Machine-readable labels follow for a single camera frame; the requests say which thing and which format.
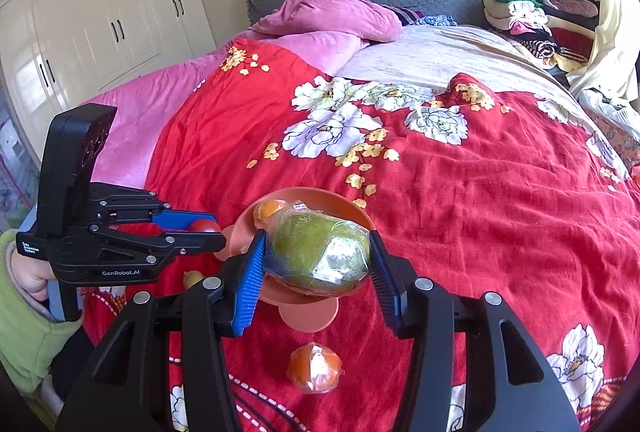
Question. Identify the pink pillow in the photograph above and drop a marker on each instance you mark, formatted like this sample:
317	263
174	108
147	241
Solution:
340	14

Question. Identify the person's left forearm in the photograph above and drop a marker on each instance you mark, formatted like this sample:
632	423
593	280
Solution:
25	337

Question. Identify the pink quilt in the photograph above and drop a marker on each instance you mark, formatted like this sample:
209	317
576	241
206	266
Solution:
150	101

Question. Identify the blue floral cloth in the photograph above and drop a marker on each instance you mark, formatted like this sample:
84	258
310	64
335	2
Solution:
437	20

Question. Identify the white wardrobe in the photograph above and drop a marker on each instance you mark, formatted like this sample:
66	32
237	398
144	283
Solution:
100	11

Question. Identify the small brown longan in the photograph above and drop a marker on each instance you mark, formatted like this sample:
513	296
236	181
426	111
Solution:
193	279

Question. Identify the person's left hand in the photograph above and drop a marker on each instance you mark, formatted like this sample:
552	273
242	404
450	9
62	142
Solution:
27	277

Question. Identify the red floral blanket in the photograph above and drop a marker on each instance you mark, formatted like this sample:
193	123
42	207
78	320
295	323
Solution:
475	212

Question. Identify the dark striped pillow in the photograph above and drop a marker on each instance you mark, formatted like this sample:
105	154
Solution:
410	15

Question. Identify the pink plastic plate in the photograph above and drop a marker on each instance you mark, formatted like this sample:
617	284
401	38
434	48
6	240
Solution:
320	197

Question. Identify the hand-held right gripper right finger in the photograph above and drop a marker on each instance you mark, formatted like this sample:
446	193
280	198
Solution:
385	282

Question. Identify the orange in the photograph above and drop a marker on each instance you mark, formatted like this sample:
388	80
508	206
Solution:
315	368
267	210

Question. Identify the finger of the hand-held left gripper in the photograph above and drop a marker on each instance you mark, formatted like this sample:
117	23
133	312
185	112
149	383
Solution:
185	218
190	242

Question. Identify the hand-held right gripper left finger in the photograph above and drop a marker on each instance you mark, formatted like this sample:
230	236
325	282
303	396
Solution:
250	282

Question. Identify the large green mango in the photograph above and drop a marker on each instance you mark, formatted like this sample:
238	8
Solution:
320	252

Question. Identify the heap of white clothes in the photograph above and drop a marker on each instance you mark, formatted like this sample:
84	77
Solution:
607	106

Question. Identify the small red tomato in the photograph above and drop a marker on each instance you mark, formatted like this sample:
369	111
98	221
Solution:
205	226

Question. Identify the cream curtain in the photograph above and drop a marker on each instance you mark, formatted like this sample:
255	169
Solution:
610	11

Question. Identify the pile of folded clothes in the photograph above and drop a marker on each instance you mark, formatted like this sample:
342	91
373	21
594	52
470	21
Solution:
525	11

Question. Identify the beige bed sheet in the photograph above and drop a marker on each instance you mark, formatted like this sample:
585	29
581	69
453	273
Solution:
440	56

